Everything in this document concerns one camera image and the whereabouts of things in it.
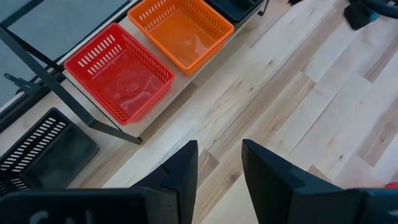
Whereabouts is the black aluminium table frame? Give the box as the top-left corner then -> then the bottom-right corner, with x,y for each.
0,71 -> 68,133

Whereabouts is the orange slotted plastic basket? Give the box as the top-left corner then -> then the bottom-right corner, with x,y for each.
127,0 -> 235,77

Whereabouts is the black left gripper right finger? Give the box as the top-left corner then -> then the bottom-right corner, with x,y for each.
241,138 -> 368,224

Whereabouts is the black metal wooden board shelf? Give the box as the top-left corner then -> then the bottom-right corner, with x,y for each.
0,0 -> 271,146

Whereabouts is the red slotted plastic basket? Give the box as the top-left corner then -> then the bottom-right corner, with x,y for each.
63,22 -> 175,126

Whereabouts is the black slotted plastic basket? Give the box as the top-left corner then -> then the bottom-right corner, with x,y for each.
205,0 -> 265,23
0,107 -> 101,198

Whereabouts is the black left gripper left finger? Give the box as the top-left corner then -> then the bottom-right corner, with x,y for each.
130,139 -> 200,224

